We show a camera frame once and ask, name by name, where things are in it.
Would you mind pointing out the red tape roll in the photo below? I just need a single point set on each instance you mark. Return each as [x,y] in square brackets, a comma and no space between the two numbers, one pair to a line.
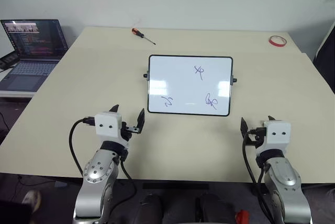
[272,43]

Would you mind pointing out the small red object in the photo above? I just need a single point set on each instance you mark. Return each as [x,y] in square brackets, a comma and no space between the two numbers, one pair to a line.
[242,217]

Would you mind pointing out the black-framed small whiteboard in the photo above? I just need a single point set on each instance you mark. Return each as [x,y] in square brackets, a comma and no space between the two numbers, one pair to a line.
[183,85]

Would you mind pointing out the black flat device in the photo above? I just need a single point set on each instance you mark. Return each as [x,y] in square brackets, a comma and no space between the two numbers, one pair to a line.
[9,60]

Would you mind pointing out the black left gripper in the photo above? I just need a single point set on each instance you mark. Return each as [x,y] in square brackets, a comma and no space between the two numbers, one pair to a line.
[127,129]

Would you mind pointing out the open grey laptop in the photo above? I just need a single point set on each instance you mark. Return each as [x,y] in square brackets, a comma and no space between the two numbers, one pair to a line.
[34,35]

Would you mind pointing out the black chair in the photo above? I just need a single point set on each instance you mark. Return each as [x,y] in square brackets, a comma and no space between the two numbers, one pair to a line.
[327,59]

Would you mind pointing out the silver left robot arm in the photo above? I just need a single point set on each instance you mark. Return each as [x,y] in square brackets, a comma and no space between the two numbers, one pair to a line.
[96,171]

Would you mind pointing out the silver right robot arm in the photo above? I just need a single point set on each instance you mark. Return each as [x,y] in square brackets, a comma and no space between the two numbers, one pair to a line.
[282,177]

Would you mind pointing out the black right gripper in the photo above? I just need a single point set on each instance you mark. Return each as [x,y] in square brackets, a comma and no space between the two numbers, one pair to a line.
[252,141]

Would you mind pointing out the grey shoe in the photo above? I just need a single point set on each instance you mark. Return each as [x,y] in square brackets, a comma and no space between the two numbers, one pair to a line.
[31,200]

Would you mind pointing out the dark rounded shape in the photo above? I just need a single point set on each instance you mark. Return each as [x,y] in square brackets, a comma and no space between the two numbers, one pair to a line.
[151,208]

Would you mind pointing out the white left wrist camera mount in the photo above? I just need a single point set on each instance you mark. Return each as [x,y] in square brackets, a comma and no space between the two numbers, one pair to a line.
[107,127]

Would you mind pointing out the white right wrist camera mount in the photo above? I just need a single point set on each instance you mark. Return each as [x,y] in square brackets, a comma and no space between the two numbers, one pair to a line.
[277,135]

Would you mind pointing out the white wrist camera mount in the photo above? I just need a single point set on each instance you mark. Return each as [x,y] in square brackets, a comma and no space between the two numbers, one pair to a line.
[277,135]
[107,127]

